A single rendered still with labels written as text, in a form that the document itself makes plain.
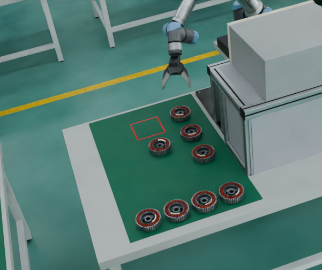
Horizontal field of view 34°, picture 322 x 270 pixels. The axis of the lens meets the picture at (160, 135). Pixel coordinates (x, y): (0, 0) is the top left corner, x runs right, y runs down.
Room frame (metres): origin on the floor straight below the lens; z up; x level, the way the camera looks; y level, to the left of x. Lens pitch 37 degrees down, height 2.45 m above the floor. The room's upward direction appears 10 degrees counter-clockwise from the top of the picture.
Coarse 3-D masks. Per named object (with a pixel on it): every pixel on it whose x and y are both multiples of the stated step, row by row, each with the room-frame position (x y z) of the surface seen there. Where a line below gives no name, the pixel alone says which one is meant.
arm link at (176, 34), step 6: (168, 24) 2.58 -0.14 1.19; (174, 24) 2.56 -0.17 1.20; (180, 24) 2.58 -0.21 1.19; (168, 30) 2.56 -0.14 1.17; (174, 30) 2.54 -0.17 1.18; (180, 30) 2.55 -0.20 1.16; (168, 36) 2.54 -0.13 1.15; (174, 36) 2.52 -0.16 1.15; (180, 36) 2.53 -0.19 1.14; (168, 42) 2.53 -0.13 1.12; (180, 42) 2.51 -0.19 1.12
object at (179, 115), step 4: (176, 108) 2.40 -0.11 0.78; (180, 108) 2.40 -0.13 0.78; (184, 108) 2.39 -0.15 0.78; (188, 108) 2.38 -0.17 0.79; (172, 112) 2.36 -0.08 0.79; (176, 112) 2.39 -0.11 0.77; (180, 112) 2.37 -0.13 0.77; (184, 112) 2.38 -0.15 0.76; (188, 112) 2.34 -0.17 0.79; (172, 116) 2.34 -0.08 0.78; (176, 116) 2.32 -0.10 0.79; (180, 116) 2.32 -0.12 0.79; (184, 116) 2.31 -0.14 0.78; (188, 116) 2.33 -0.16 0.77; (176, 120) 2.32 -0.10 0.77; (180, 120) 2.31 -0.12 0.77; (184, 120) 2.31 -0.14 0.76
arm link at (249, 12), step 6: (240, 0) 2.81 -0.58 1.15; (246, 0) 2.81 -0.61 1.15; (252, 0) 2.83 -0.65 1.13; (258, 0) 2.91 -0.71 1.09; (246, 6) 2.83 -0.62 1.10; (252, 6) 2.83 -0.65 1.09; (258, 6) 2.85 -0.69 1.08; (264, 6) 2.88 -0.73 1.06; (246, 12) 2.87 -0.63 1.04; (252, 12) 2.84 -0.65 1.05; (258, 12) 2.83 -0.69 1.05; (264, 12) 2.83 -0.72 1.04
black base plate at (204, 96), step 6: (204, 90) 2.55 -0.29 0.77; (210, 90) 2.54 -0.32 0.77; (198, 96) 2.50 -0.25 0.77; (204, 96) 2.48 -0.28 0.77; (210, 96) 2.47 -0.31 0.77; (204, 102) 2.43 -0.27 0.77; (210, 102) 2.42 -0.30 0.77; (210, 108) 2.36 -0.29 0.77; (210, 114) 2.32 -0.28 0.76; (222, 132) 2.15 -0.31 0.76
